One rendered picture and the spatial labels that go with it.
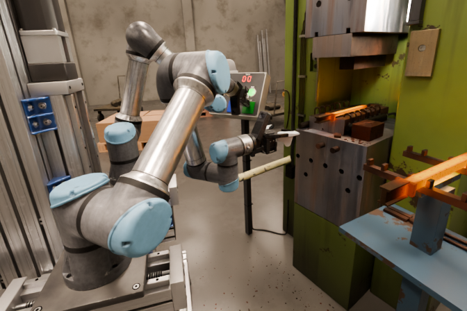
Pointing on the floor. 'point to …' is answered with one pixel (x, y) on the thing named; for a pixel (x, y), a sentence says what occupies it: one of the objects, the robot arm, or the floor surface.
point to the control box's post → (247, 183)
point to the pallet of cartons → (149, 121)
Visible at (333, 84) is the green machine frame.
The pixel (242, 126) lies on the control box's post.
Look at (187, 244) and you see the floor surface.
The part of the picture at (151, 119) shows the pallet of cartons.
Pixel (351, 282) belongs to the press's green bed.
